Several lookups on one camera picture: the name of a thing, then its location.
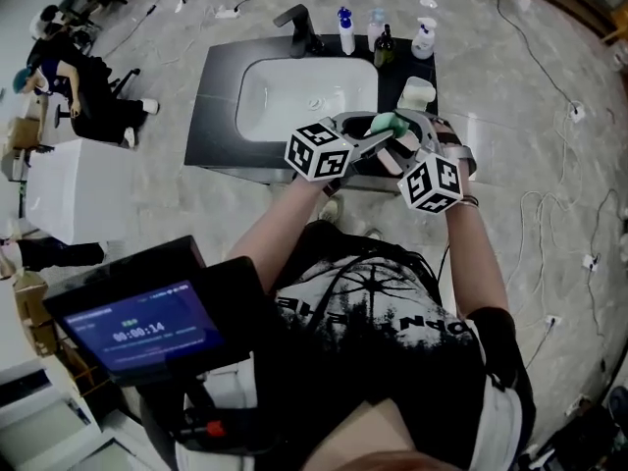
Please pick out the white bottle blue cap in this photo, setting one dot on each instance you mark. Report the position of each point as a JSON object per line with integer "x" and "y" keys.
{"x": 347, "y": 37}

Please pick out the person's bare neck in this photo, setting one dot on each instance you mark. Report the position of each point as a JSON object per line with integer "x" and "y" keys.
{"x": 373, "y": 434}

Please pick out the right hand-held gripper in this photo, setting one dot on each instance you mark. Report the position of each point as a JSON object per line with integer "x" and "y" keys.
{"x": 432, "y": 184}

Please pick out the dark glass pump bottle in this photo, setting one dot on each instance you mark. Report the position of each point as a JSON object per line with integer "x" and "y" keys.
{"x": 384, "y": 49}

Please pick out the white soap bar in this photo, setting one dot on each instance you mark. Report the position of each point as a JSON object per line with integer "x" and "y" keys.
{"x": 419, "y": 95}

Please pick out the pale green soap dish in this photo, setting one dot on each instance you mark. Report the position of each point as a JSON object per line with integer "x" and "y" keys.
{"x": 401, "y": 103}

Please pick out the black office chair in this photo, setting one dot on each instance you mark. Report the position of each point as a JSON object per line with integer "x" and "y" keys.
{"x": 125, "y": 79}

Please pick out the person's right forearm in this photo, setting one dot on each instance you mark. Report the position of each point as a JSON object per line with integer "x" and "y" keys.
{"x": 476, "y": 263}

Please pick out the person's left shoe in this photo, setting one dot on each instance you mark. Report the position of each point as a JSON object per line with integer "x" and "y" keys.
{"x": 331, "y": 210}

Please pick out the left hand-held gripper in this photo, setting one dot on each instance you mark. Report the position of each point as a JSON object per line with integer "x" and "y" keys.
{"x": 314, "y": 152}

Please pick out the white sink basin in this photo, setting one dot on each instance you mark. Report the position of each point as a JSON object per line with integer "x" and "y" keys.
{"x": 275, "y": 96}

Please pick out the person's black printed shirt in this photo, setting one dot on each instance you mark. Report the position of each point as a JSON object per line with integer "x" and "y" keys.
{"x": 373, "y": 361}

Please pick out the pale pink pump bottle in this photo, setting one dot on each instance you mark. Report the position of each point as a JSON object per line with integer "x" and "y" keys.
{"x": 375, "y": 30}

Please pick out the person's shoe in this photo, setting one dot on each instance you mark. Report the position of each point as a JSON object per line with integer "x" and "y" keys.
{"x": 373, "y": 232}
{"x": 331, "y": 210}

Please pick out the green soap bar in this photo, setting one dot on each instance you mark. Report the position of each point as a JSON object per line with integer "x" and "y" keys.
{"x": 387, "y": 123}

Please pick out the black wrist band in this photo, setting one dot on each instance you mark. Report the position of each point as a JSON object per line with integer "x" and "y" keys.
{"x": 470, "y": 201}

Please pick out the black faucet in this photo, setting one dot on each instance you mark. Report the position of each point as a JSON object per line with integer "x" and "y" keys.
{"x": 299, "y": 32}

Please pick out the person's right hand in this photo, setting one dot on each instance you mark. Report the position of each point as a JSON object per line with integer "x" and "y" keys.
{"x": 458, "y": 147}

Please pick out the black chest-mounted monitor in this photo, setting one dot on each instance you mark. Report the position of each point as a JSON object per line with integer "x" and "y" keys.
{"x": 142, "y": 331}

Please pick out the white spray bottle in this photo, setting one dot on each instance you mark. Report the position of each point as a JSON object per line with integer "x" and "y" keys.
{"x": 423, "y": 42}

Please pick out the black vanity cabinet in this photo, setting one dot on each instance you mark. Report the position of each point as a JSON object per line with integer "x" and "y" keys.
{"x": 216, "y": 116}

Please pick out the person's right shoe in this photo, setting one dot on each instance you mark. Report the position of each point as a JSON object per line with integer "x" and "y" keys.
{"x": 373, "y": 232}

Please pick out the grey shoulder bag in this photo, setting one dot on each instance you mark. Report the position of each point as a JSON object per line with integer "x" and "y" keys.
{"x": 505, "y": 420}

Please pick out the white power strip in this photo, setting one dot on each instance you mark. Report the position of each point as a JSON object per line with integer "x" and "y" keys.
{"x": 227, "y": 13}

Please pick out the person's left forearm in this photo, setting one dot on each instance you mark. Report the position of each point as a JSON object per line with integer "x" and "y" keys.
{"x": 275, "y": 233}

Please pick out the white floor power socket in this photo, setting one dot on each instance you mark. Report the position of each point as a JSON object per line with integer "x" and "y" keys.
{"x": 590, "y": 262}
{"x": 553, "y": 321}
{"x": 577, "y": 113}

